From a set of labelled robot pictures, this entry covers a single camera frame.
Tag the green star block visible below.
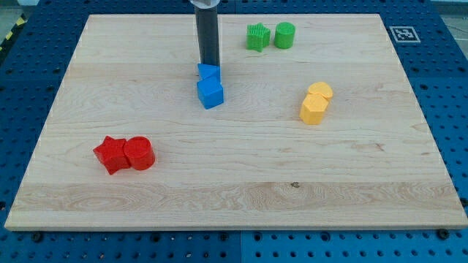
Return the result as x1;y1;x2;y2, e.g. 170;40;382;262
246;23;271;52

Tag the red star block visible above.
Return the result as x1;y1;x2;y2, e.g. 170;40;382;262
93;136;131;175

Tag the blue cube block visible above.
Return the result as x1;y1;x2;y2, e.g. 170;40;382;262
197;77;224;110

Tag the blue triangle block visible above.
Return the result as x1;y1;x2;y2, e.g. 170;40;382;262
197;64;221;82

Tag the yellow hexagon block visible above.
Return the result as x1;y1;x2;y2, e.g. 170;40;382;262
299;94;329;125

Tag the wooden board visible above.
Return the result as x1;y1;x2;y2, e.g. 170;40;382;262
5;14;467;232

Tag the red cylinder block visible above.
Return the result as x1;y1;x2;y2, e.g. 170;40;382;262
124;137;156;170

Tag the yellow half-round block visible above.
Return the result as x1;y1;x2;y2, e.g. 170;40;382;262
308;82;333;101

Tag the green cylinder block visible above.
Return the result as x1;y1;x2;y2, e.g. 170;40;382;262
274;22;295;49

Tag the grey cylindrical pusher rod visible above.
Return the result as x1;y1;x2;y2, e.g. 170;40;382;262
190;0;220;66

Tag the white fiducial marker tag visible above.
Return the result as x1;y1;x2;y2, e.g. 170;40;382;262
390;26;420;43

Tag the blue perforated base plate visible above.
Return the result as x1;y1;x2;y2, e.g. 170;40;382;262
1;0;467;262

